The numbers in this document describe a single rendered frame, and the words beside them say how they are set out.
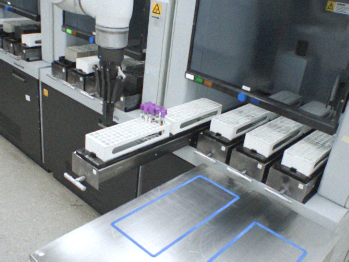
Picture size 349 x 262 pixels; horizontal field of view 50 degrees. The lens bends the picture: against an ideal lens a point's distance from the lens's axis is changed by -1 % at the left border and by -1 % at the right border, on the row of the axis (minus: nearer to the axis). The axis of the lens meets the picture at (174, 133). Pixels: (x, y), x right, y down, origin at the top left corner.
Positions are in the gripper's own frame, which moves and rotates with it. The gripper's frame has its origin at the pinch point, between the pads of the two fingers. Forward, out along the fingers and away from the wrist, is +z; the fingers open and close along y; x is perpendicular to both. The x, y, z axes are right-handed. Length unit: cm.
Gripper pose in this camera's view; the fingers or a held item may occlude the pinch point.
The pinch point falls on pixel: (108, 112)
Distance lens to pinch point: 115.8
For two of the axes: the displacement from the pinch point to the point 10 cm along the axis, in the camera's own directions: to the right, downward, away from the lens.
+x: -6.6, 2.6, -7.0
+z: -1.2, 8.9, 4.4
